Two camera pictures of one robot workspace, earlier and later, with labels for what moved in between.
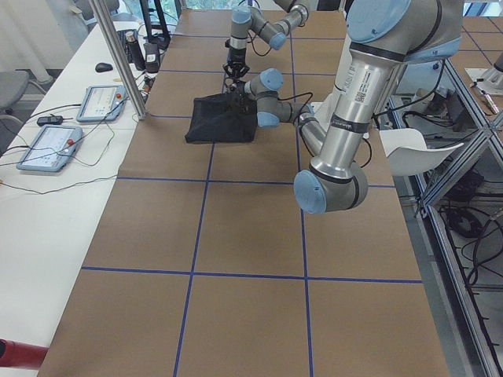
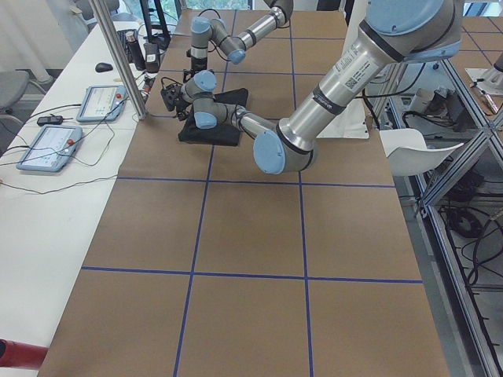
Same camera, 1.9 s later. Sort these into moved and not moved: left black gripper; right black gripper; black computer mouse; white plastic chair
Moved: right black gripper; left black gripper
Not moved: black computer mouse; white plastic chair
